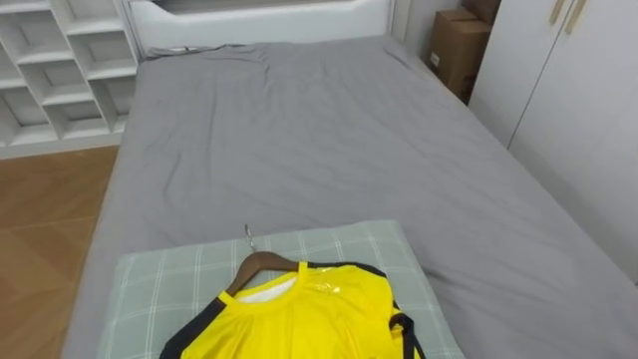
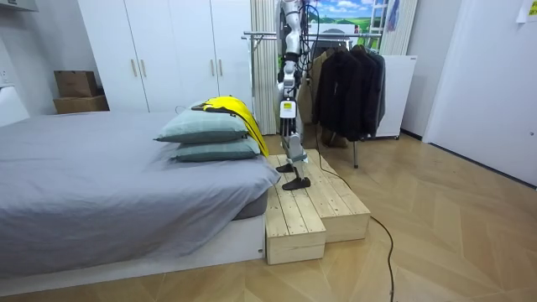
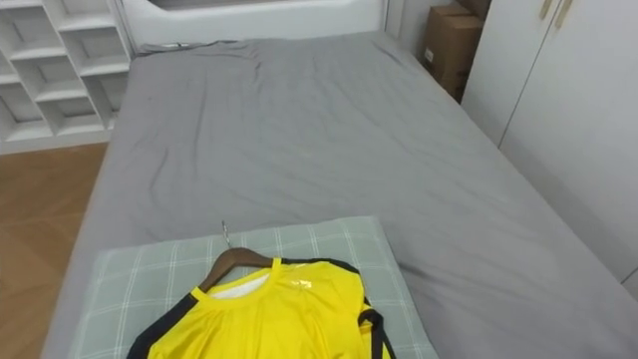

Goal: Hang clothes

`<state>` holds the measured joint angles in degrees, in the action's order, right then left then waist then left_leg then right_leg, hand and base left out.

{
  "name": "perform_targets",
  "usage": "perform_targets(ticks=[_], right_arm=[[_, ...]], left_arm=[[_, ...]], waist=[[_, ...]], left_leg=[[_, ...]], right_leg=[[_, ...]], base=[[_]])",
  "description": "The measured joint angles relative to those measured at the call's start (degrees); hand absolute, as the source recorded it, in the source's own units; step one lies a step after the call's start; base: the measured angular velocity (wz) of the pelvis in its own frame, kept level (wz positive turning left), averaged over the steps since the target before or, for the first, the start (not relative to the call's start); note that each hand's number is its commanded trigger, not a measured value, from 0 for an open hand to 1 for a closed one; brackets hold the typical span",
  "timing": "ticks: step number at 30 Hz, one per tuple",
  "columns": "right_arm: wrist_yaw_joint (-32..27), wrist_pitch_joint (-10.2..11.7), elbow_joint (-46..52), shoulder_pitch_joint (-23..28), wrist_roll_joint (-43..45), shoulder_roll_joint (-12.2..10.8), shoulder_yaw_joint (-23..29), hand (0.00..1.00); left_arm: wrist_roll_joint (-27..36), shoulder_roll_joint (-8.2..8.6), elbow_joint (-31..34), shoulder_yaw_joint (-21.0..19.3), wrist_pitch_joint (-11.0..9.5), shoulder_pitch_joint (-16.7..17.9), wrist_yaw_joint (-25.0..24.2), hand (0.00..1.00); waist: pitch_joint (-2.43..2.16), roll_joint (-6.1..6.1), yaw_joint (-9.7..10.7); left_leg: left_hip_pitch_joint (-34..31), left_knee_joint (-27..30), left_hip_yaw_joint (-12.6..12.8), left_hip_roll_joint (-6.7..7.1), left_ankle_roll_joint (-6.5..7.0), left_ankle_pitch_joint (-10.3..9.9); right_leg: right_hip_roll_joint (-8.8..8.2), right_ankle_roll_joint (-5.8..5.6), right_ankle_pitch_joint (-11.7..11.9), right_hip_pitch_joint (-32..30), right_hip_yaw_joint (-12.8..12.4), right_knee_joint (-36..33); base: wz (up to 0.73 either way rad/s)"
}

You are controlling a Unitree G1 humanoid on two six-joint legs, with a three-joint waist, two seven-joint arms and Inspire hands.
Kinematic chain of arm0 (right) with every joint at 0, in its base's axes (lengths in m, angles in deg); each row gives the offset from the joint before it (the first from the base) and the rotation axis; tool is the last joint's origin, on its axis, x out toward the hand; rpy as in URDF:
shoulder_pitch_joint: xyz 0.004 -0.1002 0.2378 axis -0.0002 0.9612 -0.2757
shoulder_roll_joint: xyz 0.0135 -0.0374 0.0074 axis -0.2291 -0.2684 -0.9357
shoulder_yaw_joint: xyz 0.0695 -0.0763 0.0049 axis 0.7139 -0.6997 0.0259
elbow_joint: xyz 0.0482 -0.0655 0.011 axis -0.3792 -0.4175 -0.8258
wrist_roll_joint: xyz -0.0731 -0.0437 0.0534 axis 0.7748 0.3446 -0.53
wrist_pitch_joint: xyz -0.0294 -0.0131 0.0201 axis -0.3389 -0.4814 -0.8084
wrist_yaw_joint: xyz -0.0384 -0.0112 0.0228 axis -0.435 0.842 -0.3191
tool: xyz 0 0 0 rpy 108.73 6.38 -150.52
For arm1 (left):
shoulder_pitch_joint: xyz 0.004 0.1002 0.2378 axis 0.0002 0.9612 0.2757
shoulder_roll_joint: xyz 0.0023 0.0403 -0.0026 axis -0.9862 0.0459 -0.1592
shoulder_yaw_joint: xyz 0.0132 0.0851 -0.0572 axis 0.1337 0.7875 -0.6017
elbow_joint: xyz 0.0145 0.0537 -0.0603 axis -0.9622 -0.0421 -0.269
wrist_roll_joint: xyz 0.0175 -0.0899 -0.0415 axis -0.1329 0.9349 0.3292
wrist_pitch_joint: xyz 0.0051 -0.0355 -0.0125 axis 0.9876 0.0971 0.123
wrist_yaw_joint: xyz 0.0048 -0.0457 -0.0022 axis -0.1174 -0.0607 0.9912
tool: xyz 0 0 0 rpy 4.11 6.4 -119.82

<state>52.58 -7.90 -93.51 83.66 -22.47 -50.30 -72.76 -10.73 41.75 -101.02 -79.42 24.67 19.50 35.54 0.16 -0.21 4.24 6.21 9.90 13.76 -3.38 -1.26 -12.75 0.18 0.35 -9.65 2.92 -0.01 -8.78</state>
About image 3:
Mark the grey bed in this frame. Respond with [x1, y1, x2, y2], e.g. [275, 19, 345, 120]
[40, 0, 638, 359]

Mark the brown wooden clothes hanger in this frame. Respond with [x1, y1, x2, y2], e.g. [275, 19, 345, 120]
[197, 219, 275, 294]

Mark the yellow shirt with black trim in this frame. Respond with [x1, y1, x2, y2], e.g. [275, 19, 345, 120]
[126, 256, 398, 359]

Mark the brown cardboard box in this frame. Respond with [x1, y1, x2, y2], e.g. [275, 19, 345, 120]
[421, 0, 492, 104]

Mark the green checked pillow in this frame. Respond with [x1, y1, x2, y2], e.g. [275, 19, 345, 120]
[68, 215, 440, 359]

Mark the white wardrobe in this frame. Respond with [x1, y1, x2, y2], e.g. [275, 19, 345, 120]
[460, 0, 638, 302]

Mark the white shelf unit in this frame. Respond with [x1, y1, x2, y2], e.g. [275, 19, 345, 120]
[0, 0, 135, 156]

